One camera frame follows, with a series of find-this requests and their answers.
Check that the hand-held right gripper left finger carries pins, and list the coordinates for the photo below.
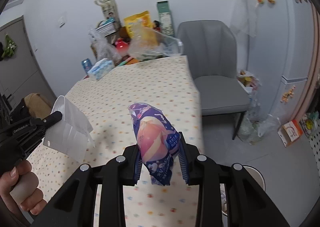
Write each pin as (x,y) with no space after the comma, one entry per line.
(138,167)

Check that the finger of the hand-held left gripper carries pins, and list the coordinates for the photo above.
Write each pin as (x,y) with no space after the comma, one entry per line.
(51,119)

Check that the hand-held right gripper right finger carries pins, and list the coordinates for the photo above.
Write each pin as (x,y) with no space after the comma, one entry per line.
(183,167)

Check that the purple snack packet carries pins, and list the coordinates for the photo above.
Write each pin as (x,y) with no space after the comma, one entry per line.
(152,137)

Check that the white trash bin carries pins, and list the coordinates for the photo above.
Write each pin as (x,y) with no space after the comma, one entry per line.
(252,179)

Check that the person's left hand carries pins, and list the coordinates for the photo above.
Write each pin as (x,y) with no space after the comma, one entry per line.
(27,192)

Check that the black bag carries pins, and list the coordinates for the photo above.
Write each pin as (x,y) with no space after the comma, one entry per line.
(22,109)

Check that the grey cabinet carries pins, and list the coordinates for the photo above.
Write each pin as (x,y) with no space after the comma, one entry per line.
(20,72)

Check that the blue drink can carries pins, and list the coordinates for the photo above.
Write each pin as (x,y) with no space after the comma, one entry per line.
(87,66)

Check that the blue tissue box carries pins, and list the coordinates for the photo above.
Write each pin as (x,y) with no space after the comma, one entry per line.
(101,69)

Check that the floral tablecloth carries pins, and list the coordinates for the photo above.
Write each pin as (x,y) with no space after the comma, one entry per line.
(150,84)

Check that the green plush ornament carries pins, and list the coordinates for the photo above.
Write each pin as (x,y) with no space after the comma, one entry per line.
(8,47)

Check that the plastic bag of bottles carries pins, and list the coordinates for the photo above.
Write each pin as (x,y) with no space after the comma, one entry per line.
(257,124)

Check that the crinkled clear plastic bag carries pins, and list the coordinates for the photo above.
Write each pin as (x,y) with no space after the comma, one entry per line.
(105,47)

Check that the red pot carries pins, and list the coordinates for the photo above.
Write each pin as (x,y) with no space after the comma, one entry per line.
(121,47)

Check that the plastic bag of snacks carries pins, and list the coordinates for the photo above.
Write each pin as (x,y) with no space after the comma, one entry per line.
(247,81)

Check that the grey upholstered chair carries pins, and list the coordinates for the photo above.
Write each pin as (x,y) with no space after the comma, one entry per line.
(212,62)

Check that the orange white cardboard box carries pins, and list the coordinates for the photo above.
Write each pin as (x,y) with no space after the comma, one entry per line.
(291,133)

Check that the large clear plastic bag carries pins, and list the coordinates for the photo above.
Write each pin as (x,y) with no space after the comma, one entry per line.
(155,44)

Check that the cream paper bag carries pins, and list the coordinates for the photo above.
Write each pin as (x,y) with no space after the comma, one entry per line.
(108,7)

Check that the gold red hanging magnet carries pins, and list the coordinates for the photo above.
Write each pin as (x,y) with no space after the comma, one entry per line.
(288,94)

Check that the yellow snack bag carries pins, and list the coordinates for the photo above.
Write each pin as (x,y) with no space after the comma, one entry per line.
(136,21)

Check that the white dotted floor mat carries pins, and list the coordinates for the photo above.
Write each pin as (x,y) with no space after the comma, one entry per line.
(313,147)

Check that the colourful printed bag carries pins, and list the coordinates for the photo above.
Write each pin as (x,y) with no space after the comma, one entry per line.
(310,122)

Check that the tall green box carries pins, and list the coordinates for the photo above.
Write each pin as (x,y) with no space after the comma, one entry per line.
(165,17)

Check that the white fridge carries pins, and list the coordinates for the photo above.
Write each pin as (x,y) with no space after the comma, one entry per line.
(282,42)

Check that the hanging clear plastic cover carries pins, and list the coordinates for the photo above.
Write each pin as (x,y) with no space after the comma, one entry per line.
(243,17)

